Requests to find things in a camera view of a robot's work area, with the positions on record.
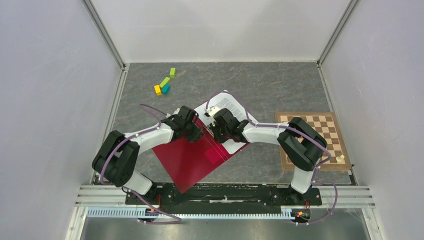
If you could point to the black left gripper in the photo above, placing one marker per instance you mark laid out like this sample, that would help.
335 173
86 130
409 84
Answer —
195 136

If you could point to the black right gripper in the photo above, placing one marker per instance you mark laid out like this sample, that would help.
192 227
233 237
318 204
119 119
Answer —
214 127

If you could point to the printed text paper sheet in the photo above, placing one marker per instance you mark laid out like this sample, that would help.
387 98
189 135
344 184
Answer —
232 109

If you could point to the red clip file folder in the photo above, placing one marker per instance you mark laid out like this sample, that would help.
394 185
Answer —
187 163

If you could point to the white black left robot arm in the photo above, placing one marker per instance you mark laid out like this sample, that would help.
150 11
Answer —
116 159

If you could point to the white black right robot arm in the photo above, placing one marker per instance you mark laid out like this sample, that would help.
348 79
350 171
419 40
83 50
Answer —
301 143

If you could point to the teal block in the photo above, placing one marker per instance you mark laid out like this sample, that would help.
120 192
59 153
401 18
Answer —
165 89

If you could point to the orange yellow block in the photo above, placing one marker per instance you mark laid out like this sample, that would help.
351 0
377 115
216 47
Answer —
158 90

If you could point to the light green block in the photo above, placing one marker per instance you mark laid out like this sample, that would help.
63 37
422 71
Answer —
172 72

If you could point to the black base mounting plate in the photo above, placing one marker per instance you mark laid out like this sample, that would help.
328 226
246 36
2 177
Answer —
166 194

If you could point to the wooden chessboard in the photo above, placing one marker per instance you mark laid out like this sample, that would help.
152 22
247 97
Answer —
326 124

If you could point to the cream chess pawn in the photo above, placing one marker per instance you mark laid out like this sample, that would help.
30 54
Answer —
340 159

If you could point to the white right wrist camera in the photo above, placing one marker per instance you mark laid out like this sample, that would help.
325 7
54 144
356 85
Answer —
210 112

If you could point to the aluminium frame rail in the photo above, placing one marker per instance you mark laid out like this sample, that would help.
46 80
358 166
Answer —
111 201

